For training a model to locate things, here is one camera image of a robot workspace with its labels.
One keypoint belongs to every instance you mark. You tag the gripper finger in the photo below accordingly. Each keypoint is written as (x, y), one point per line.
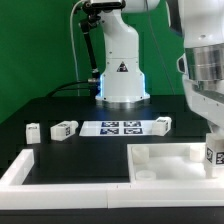
(215, 128)

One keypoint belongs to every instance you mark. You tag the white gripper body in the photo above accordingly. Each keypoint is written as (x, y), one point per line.
(205, 98)

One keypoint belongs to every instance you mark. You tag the white square tabletop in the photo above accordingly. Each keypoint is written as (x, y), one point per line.
(170, 162)

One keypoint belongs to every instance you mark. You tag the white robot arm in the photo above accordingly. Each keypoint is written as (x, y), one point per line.
(199, 22)

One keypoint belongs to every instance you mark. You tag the white U-shaped obstacle fence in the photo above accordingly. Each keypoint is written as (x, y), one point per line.
(16, 195)

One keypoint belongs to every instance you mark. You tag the white marker base plate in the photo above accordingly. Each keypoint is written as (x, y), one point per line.
(116, 128)

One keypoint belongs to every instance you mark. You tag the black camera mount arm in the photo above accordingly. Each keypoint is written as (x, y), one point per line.
(93, 8)

